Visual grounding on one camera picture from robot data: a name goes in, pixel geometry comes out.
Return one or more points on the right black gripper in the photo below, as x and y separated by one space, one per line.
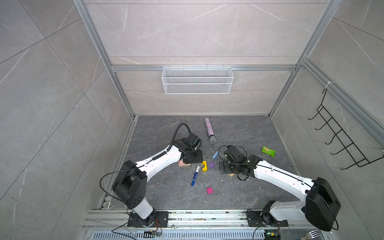
226 167

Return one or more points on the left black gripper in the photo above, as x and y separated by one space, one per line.
200 159

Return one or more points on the natural wood block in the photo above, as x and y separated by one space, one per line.
185 165

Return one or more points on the light blue block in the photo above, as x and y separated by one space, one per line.
215 156

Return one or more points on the yellow arch block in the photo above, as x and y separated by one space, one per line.
205 167

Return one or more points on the blue white marker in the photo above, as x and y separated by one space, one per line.
195 176

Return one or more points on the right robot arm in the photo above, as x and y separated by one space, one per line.
316 202

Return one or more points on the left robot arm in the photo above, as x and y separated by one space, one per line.
130 185

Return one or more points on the magenta cube block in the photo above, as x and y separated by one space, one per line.
209 190

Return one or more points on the glitter sprinkle tube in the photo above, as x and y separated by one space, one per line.
211 135

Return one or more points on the green circuit board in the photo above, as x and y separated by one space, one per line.
271 235

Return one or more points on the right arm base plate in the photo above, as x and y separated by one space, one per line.
258 219

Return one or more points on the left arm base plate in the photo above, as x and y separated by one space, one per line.
156 218

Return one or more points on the white wire mesh basket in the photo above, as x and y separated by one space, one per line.
197 80

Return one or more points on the black wire hook rack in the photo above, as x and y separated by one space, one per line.
340 134

